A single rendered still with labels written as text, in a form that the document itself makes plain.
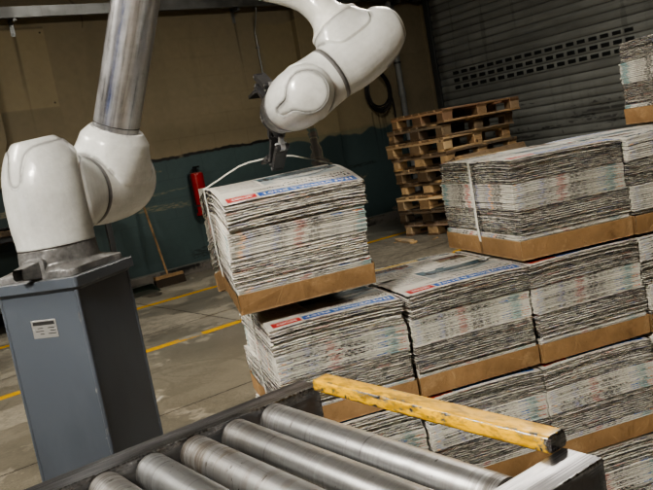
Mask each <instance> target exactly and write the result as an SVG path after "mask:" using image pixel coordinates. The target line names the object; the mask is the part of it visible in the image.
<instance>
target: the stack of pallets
mask: <svg viewBox="0 0 653 490"><path fill-rule="evenodd" d="M499 103H504V110H499V111H497V107H496V104H499ZM515 107H516V108H515ZM516 109H520V107H519V98H518V96H512V97H506V98H501V99H495V100H489V101H483V102H477V103H471V104H465V105H460V106H454V107H448V108H442V109H437V110H432V111H427V112H423V113H418V114H413V115H408V116H403V117H398V118H393V119H391V123H392V127H393V132H388V133H387V136H388V137H389V141H390V144H389V146H388V147H386V151H387V154H388V159H390V160H391V161H392V163H393V164H394V169H395V170H394V173H395V177H396V184H397V185H399V186H400V188H401V192H402V197H400V198H396V202H397V207H398V213H399V216H400V223H401V224H404V227H405V228H406V236H413V235H416V234H419V233H422V232H426V231H428V232H429V233H428V235H438V234H441V233H444V232H447V231H448V229H447V228H448V227H445V226H447V225H448V222H447V220H446V215H445V213H446V211H445V209H444V206H447V205H444V203H443V202H444V200H442V199H443V198H442V197H444V196H442V188H441V187H440V185H442V182H441V181H442V178H441V172H440V168H441V166H442V165H441V166H440V165H439V164H442V163H444V162H445V161H447V160H450V159H451V158H453V157H458V156H462V155H466V154H469V150H473V152H474V153H475V152H479V151H484V150H488V149H492V148H493V147H494V146H493V144H497V143H503V146H505V145H509V144H514V143H517V141H516V140H517V136H513V137H511V135H510V131H509V125H510V124H511V123H514V121H513V119H512V115H513V113H512V111H511V110H516ZM505 111H507V112H505ZM477 114H478V115H477ZM490 114H491V115H490ZM484 115H485V116H484ZM491 118H498V124H494V125H490V122H489V119H491ZM406 120H412V123H413V126H408V127H407V123H406ZM465 123H468V129H464V124H465ZM434 129H435V132H436V135H435V132H434ZM489 131H495V132H496V138H492V139H486V135H485V132H489ZM411 132H412V133H411ZM405 133H409V134H410V140H406V141H403V135H402V134H405ZM466 136H467V137H466ZM461 137H466V138H467V142H465V143H461V142H460V138H461ZM433 143H436V145H437V147H436V148H433V147H432V145H431V144H433ZM403 148H409V149H410V153H409V154H404V155H403V154H402V149H403ZM439 157H440V159H439ZM410 160H414V161H415V165H413V166H409V167H407V161H410ZM415 173H417V175H418V178H415V179H411V174H415ZM421 186H423V190H421V191H417V192H415V187H421ZM417 200H419V202H420V203H419V204H415V205H413V204H412V201H417ZM414 214H422V216H420V217H417V218H415V216H414ZM420 227H426V228H423V229H420Z"/></svg>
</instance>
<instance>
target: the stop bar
mask: <svg viewBox="0 0 653 490"><path fill-rule="evenodd" d="M313 387H314V390H315V391H317V392H321V393H325V394H329V395H332V396H335V397H339V398H342V399H346V400H350V401H354V402H357V403H364V404H367V405H371V406H375V407H379V408H382V409H386V410H389V411H392V412H396V413H400V414H404V415H407V416H411V417H415V418H418V419H422V420H426V421H429V422H432V423H436V424H440V425H443V426H447V427H451V428H454V429H458V430H462V431H466V432H469V433H473V434H477V435H479V436H483V437H487V438H493V439H497V440H501V441H504V442H508V443H512V444H516V445H519V446H523V447H527V448H529V449H533V450H537V451H541V452H544V453H548V454H552V453H554V452H556V451H557V450H559V449H561V448H562V447H564V446H565V445H566V443H567V440H566V434H565V431H564V429H561V428H556V427H552V426H548V425H543V424H539V423H535V422H532V421H527V420H523V419H519V418H514V417H510V416H506V415H502V414H497V413H493V412H490V411H485V410H481V409H477V408H473V407H468V406H464V405H460V404H455V403H451V402H445V401H440V400H436V399H432V398H427V397H423V396H419V395H415V394H410V393H406V392H402V391H398V390H394V389H390V388H386V387H381V386H377V385H373V384H368V383H364V382H360V381H357V380H352V379H348V378H344V377H339V376H335V375H331V374H327V373H326V374H323V375H321V376H318V377H316V378H314V379H313Z"/></svg>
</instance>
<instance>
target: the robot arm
mask: <svg viewBox="0 0 653 490"><path fill-rule="evenodd" d="M260 1H264V2H269V3H273V4H277V5H281V6H285V7H288V8H291V9H293V10H295V11H297V12H299V13H301V14H302V15H303V16H304V17H306V18H307V20H308V21H309V22H310V24H311V25H312V28H313V31H314V37H313V44H314V46H315V47H316V49H315V50H314V51H313V52H311V53H309V54H308V55H307V56H305V57H303V58H302V59H300V60H299V61H298V62H296V63H294V64H292V65H290V66H289V67H288V68H287V69H286V70H285V71H284V72H282V73H281V74H280V75H279V76H277V78H276V79H275V80H274V81H272V80H271V79H270V78H269V77H268V76H267V75H266V74H265V73H260V74H254V76H253V78H254V80H255V81H256V82H257V83H256V84H255V86H254V90H253V91H252V93H251V94H250V95H249V99H255V98H260V99H261V104H260V111H259V115H260V119H261V122H262V123H263V125H264V126H265V127H266V128H267V136H268V139H269V155H267V156H266V157H265V158H264V159H263V160H262V161H261V164H267V163H268V164H269V166H271V170H272V171H277V170H283V169H284V166H285V161H286V156H287V151H288V149H289V148H290V145H289V143H287V142H285V141H284V137H285V134H286V132H292V131H299V130H302V129H306V128H308V127H310V126H312V125H314V124H315V123H317V122H318V121H320V120H322V119H324V118H325V117H326V116H327V115H328V114H329V113H330V112H331V111H332V110H333V109H334V108H335V107H337V106H338V105H339V104H340V103H341V102H342V101H344V100H345V99H346V98H347V97H349V96H350V95H352V94H353V93H355V92H357V91H359V90H361V89H363V88H364V87H366V86H367V85H369V84H370V83H371V82H373V81H374V80H375V79H376V78H378V77H379V76H380V75H381V74H382V73H383V72H384V71H385V70H386V69H388V68H389V66H390V65H391V64H392V63H393V62H394V61H395V59H396V58H397V56H398V55H399V53H400V50H401V49H402V47H403V44H404V41H405V37H406V31H405V27H404V24H403V21H402V19H401V18H400V16H399V15H398V14H397V12H395V11H394V10H392V9H390V8H388V7H382V6H374V7H370V8H369V9H367V10H366V9H362V8H359V7H357V6H356V5H355V4H341V3H339V2H337V1H336V0H260ZM159 5H160V0H111V1H110V8H109V14H108V20H107V27H106V34H105V41H104V48H103V54H102V61H101V68H100V75H99V81H98V88H97V94H96V101H95V108H94V115H93V122H91V123H89V124H88V125H87V126H86V127H84V128H83V129H82V130H81V131H80V134H79V137H78V139H77V142H76V144H75V146H73V145H71V144H70V143H69V142H68V141H66V140H65V139H63V138H60V137H58V136H56V135H48V136H43V137H39V138H34V139H30V140H26V141H21V142H17V143H14V144H12V145H11V146H10V148H9V150H8V152H6V154H5V156H4V160H3V165H2V172H1V188H2V194H3V201H4V206H5V211H6V215H7V220H8V224H9V227H10V231H11V235H12V237H13V239H14V242H15V245H16V249H17V258H18V265H19V268H17V269H15V270H14V271H13V272H12V273H10V274H8V275H6V276H3V277H1V278H0V286H6V285H12V284H17V283H24V282H31V281H39V280H46V279H53V278H61V277H70V276H74V275H78V274H80V273H82V272H84V271H87V270H90V269H93V268H96V267H97V266H100V265H103V264H106V263H111V262H114V261H117V260H121V259H122V257H121V252H100V251H99V248H98V245H97V242H96V238H95V234H94V229H93V227H94V226H100V225H105V224H109V223H113V222H116V221H119V220H122V219H124V218H127V217H129V216H131V215H133V214H135V213H137V212H138V211H140V210H141V209H142V208H143V207H144V206H146V205H147V204H148V202H149V201H150V200H151V198H152V196H153V194H154V192H155V185H156V175H155V168H154V165H153V163H152V162H151V157H150V144H149V142H148V140H147V138H146V137H145V135H144V134H143V132H142V131H140V123H141V118H142V112H143V106H144V100H145V94H146V88H147V81H148V76H149V70H150V64H151V58H152V52H153V46H154V39H155V29H156V23H157V17H158V11H159ZM271 131H272V133H271Z"/></svg>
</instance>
